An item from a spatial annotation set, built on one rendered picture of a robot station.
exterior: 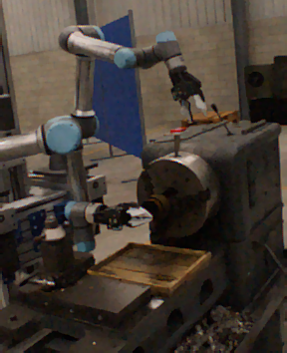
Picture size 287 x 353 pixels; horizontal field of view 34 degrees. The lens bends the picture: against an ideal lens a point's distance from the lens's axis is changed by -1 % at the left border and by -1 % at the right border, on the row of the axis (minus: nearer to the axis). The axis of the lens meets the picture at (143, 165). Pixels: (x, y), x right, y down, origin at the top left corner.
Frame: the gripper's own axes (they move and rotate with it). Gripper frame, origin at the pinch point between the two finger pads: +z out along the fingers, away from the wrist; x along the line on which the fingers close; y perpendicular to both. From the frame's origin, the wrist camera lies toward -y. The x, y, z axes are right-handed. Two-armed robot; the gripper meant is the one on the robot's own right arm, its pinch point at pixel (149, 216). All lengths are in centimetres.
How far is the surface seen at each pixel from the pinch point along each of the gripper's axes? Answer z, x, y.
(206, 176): 10.4, 8.3, -24.5
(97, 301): 7.2, -10.6, 40.4
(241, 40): -355, 87, -984
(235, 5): -363, 171, -984
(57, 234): -8.0, 5.8, 36.7
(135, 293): 14.4, -10.6, 32.5
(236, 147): 17.2, 16.8, -38.2
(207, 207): 12.2, -2.1, -19.8
